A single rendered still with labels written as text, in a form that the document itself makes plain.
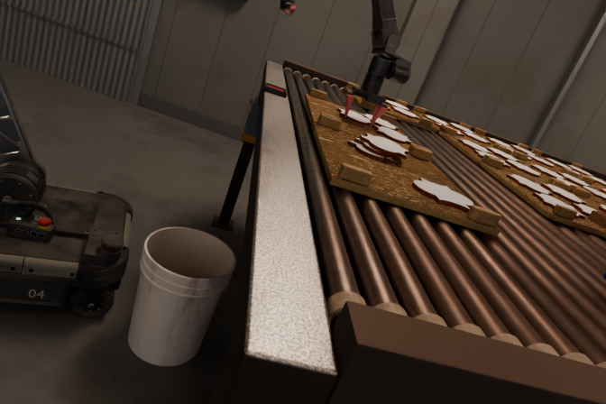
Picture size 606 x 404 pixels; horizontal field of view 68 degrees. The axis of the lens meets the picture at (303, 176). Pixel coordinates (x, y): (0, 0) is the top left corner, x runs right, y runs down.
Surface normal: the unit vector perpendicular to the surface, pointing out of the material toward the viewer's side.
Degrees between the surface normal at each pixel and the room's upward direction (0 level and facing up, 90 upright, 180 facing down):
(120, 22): 90
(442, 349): 0
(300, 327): 0
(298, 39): 90
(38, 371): 0
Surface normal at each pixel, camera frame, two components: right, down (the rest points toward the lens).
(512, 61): -0.04, 0.33
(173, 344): 0.30, 0.47
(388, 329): 0.33, -0.89
